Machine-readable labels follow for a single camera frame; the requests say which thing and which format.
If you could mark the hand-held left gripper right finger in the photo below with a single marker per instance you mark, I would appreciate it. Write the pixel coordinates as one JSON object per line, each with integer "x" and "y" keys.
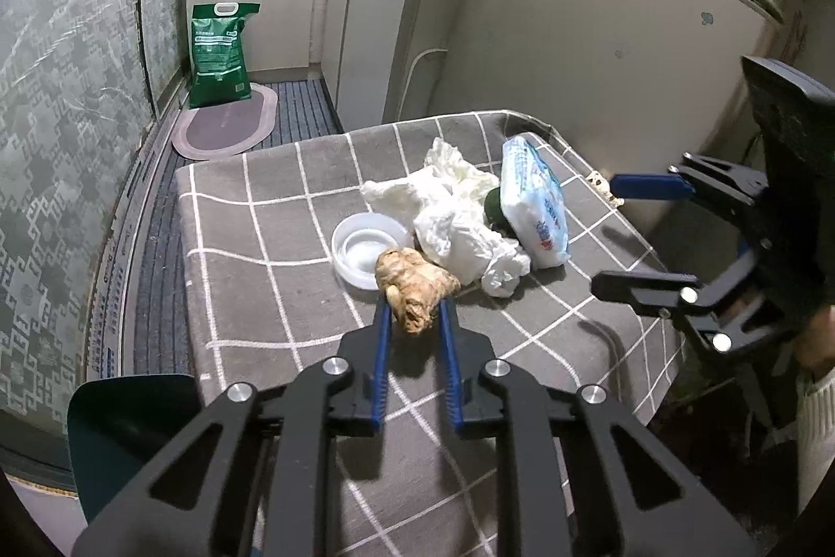
{"x": 450, "y": 351}

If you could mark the oval pink grey mat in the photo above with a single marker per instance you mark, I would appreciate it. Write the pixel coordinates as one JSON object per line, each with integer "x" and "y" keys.
{"x": 222, "y": 123}

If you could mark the white double-door kitchen cabinet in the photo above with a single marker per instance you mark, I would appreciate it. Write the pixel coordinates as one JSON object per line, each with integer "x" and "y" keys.
{"x": 385, "y": 9}

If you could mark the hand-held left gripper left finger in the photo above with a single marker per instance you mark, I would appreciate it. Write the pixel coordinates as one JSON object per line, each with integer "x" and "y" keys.
{"x": 381, "y": 338}

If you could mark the grey checked tablecloth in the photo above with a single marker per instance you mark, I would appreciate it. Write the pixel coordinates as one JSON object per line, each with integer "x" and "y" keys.
{"x": 261, "y": 270}

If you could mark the white blue wet wipe packet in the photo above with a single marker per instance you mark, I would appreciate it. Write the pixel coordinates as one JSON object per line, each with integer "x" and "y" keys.
{"x": 536, "y": 204}

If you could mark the small white spotted object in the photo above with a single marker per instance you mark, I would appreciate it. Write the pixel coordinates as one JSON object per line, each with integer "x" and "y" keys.
{"x": 603, "y": 188}

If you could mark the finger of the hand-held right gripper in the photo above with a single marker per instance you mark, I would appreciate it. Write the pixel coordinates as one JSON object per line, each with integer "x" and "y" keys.
{"x": 639, "y": 286}
{"x": 646, "y": 186}

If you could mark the teal plastic bin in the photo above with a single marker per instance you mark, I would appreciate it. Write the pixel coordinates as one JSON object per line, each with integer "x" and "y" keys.
{"x": 130, "y": 433}

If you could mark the person's right hand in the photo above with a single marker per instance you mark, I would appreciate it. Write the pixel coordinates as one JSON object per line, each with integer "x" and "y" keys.
{"x": 819, "y": 341}

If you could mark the white refrigerator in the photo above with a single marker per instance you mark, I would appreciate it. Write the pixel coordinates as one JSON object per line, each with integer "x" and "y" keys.
{"x": 587, "y": 41}

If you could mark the green rice bag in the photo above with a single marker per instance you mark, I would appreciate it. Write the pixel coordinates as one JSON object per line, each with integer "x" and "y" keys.
{"x": 218, "y": 54}

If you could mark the brown ginger root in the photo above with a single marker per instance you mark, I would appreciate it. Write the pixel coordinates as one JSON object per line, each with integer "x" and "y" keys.
{"x": 411, "y": 283}

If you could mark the dark striped floor rug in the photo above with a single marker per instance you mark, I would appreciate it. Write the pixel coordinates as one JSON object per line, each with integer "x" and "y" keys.
{"x": 160, "y": 244}

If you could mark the patterned frosted glass door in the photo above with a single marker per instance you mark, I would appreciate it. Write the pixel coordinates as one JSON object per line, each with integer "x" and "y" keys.
{"x": 65, "y": 139}

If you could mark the white tissue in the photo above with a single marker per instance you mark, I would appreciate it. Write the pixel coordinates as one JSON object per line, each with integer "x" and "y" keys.
{"x": 463, "y": 244}
{"x": 450, "y": 169}

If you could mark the dark green round object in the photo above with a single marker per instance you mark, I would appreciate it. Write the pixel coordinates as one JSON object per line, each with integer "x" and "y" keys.
{"x": 494, "y": 211}

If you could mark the person's right forearm white sleeve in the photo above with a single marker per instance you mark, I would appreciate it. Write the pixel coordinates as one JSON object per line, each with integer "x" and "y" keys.
{"x": 819, "y": 433}

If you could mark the white round plastic lid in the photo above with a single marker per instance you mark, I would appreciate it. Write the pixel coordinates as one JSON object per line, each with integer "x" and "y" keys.
{"x": 359, "y": 250}

